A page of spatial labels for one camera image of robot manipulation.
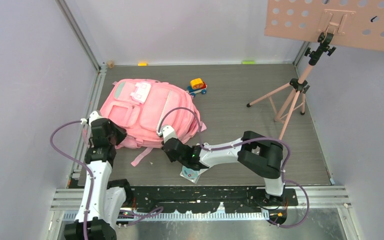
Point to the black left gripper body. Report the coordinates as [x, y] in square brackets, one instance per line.
[117, 136]

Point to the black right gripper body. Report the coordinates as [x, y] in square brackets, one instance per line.
[184, 161]

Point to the yellow blue toy truck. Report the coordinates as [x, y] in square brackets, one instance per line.
[196, 86]

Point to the aluminium frame rail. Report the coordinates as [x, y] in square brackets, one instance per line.
[313, 197]

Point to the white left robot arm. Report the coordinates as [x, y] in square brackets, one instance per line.
[102, 198]

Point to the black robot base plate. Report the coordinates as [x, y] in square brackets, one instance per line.
[207, 199]

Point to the green tape marker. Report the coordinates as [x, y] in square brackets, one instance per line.
[248, 62]

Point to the small wooden block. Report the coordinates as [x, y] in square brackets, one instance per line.
[110, 64]

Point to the pink student backpack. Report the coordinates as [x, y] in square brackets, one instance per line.
[144, 106]

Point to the white red stationery pack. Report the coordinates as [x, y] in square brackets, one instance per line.
[191, 175]

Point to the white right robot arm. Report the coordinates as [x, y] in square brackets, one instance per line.
[264, 156]

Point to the pink music stand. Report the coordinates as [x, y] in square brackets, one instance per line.
[349, 23]

